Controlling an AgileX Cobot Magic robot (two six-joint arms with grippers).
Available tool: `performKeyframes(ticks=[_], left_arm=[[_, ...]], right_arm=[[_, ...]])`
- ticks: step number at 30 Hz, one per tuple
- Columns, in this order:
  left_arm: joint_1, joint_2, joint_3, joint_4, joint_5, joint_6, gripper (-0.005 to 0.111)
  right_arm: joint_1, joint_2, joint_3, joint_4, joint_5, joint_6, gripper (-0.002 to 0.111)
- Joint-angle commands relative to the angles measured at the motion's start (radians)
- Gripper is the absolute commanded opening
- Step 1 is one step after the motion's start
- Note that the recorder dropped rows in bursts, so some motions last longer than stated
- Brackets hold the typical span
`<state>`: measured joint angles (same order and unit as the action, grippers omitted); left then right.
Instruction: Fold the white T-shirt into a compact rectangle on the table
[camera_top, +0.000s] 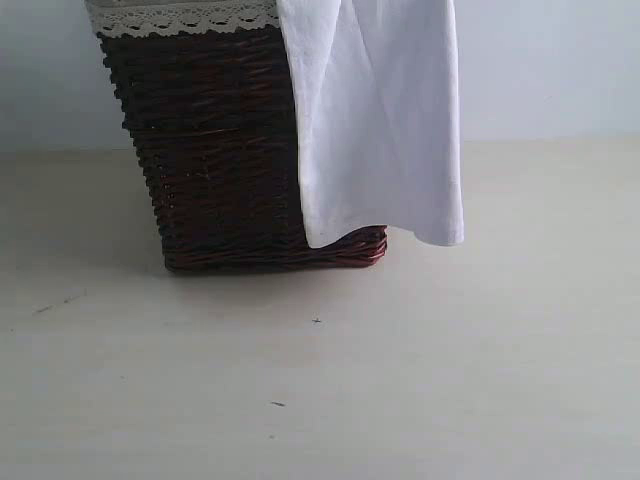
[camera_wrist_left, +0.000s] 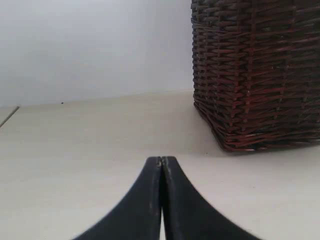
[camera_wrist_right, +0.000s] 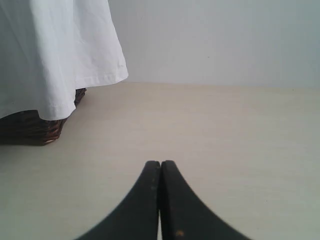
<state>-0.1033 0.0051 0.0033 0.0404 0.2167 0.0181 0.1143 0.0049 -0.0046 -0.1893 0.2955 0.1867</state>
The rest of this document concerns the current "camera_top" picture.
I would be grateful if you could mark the white t-shirt red lettering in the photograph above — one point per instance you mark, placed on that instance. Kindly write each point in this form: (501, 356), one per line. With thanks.
(378, 117)

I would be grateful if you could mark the dark red wicker basket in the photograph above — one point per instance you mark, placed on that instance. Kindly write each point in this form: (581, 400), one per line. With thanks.
(212, 120)

